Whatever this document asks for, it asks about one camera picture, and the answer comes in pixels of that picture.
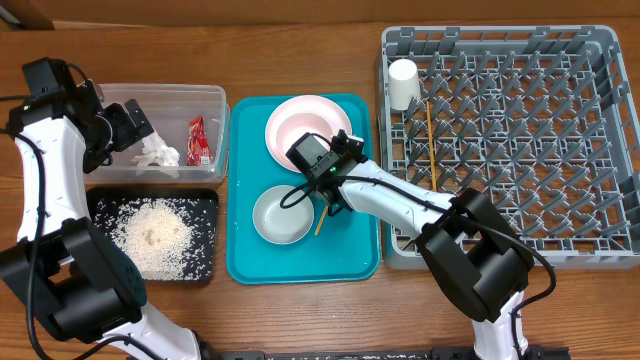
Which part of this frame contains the wooden chopstick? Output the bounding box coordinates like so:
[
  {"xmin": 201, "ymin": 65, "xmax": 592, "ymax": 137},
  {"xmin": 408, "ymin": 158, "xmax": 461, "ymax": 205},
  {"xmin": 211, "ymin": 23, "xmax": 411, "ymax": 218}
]
[
  {"xmin": 314, "ymin": 206, "xmax": 329, "ymax": 236},
  {"xmin": 425, "ymin": 98, "xmax": 438, "ymax": 192}
]

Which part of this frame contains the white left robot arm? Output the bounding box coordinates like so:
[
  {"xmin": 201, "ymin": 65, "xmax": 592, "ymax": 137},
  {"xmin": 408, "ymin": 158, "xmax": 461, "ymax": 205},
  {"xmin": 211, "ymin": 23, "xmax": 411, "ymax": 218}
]
[{"xmin": 1, "ymin": 57, "xmax": 215, "ymax": 359}]

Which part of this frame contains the clear plastic waste bin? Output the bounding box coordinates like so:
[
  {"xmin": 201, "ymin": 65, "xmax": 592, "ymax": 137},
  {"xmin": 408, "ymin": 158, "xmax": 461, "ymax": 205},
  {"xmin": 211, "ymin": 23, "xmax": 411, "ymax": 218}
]
[{"xmin": 84, "ymin": 83, "xmax": 230, "ymax": 184}]

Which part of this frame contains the black plastic tray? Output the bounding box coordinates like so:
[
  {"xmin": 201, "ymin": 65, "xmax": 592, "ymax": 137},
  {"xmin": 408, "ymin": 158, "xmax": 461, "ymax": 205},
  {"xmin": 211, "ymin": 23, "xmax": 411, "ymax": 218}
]
[{"xmin": 84, "ymin": 186, "xmax": 220, "ymax": 282}]

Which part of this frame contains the pile of white rice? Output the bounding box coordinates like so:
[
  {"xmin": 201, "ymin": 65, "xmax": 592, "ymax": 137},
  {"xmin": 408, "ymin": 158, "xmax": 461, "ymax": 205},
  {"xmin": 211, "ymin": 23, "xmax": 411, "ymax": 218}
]
[{"xmin": 94, "ymin": 197, "xmax": 214, "ymax": 281}]

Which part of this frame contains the teal plastic tray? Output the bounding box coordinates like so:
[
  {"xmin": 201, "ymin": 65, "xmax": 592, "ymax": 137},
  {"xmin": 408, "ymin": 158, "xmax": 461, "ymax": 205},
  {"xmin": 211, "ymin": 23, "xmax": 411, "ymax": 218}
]
[{"xmin": 226, "ymin": 95, "xmax": 381, "ymax": 285}]

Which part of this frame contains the white bowl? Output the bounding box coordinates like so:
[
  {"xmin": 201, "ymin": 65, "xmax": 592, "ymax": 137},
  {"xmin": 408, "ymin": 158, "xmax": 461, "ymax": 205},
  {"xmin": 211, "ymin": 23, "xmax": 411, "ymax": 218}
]
[{"xmin": 252, "ymin": 185, "xmax": 315, "ymax": 245}]

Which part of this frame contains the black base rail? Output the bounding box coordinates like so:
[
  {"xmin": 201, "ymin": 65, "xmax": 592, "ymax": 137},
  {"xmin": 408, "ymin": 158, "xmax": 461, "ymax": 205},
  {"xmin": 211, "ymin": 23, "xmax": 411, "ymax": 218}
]
[{"xmin": 214, "ymin": 345, "xmax": 571, "ymax": 360}]

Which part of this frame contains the white pink-rimmed plate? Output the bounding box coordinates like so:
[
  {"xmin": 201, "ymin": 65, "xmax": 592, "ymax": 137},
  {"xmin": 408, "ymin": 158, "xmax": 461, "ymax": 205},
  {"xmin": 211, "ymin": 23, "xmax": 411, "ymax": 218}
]
[{"xmin": 265, "ymin": 95, "xmax": 352, "ymax": 173}]

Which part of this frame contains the white paper cup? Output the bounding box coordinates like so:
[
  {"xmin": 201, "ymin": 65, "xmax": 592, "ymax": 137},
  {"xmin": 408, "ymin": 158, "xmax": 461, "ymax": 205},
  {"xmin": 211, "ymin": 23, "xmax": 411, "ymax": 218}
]
[{"xmin": 388, "ymin": 59, "xmax": 421, "ymax": 111}]

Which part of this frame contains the red snack wrapper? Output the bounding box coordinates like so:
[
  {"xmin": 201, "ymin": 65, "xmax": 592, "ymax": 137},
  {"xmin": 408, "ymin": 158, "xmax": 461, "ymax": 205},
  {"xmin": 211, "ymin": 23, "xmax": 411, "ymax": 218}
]
[{"xmin": 187, "ymin": 116, "xmax": 212, "ymax": 166}]

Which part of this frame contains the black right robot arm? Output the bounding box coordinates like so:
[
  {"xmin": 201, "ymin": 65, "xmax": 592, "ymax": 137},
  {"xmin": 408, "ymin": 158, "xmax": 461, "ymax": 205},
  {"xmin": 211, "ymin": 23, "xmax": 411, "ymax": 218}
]
[{"xmin": 286, "ymin": 132, "xmax": 534, "ymax": 359}]

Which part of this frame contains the white napkin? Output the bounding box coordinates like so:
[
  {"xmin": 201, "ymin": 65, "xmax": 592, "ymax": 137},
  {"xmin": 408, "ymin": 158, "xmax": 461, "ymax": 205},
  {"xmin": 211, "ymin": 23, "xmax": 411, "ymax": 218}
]
[{"xmin": 132, "ymin": 132, "xmax": 180, "ymax": 178}]

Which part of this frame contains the grey plastic dish rack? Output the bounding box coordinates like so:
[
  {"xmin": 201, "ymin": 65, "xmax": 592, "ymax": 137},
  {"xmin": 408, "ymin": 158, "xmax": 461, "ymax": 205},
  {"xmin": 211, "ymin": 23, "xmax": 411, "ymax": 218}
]
[{"xmin": 377, "ymin": 25, "xmax": 639, "ymax": 269}]

